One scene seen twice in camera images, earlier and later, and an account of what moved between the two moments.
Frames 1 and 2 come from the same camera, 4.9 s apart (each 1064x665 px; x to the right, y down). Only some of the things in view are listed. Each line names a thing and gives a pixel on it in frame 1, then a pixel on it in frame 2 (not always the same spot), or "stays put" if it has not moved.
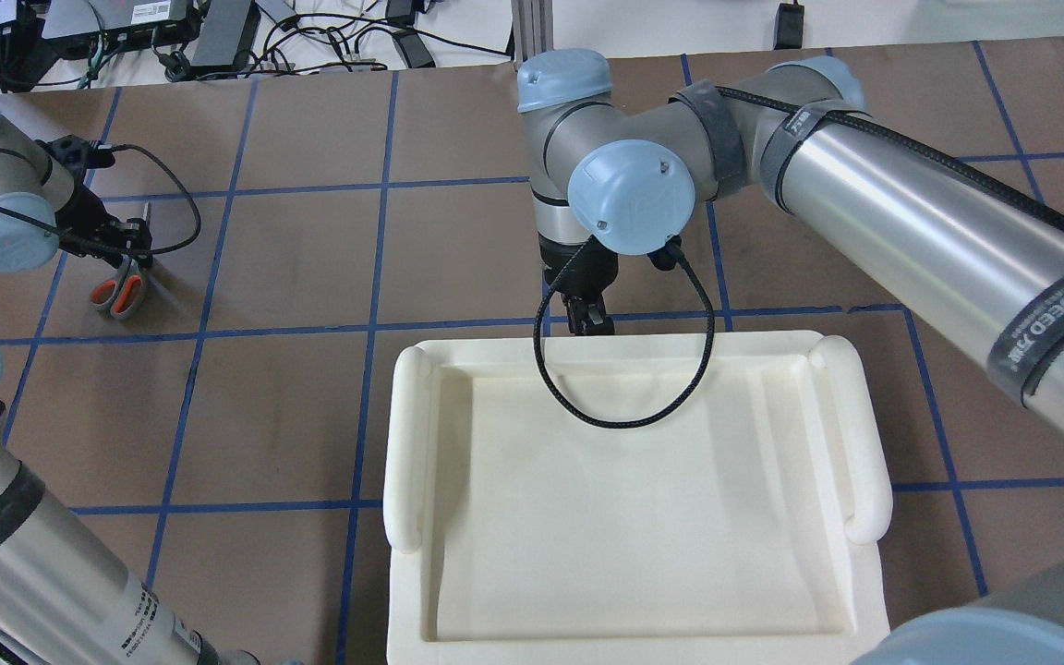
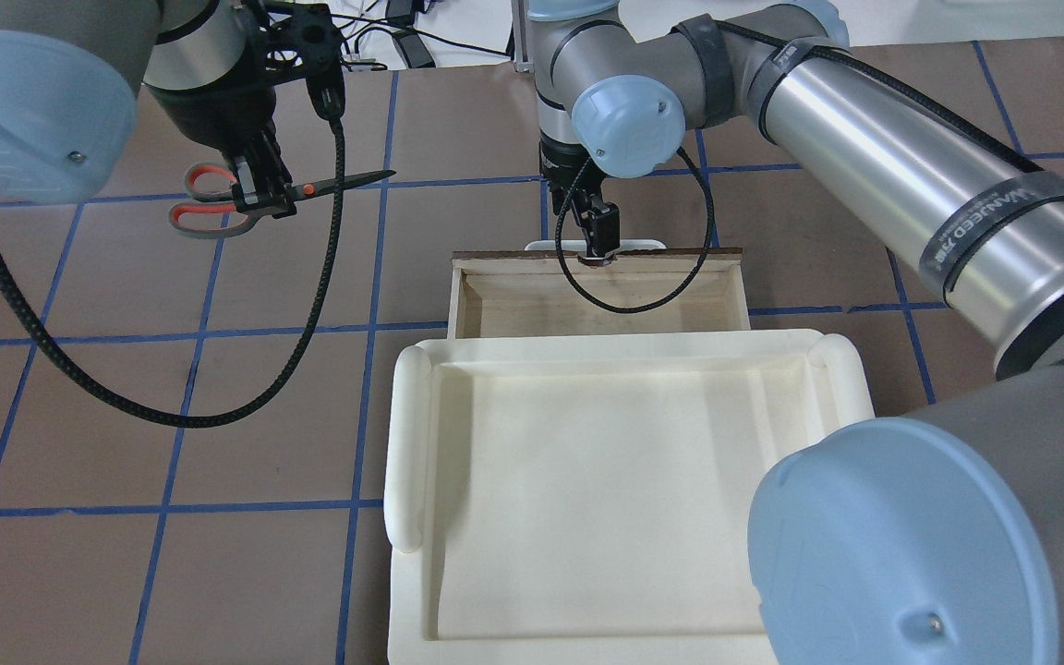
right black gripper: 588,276 to 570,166
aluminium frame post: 532,29 stays put
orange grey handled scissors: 122,295 to 208,182
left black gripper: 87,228 to 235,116
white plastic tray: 740,530 stays put
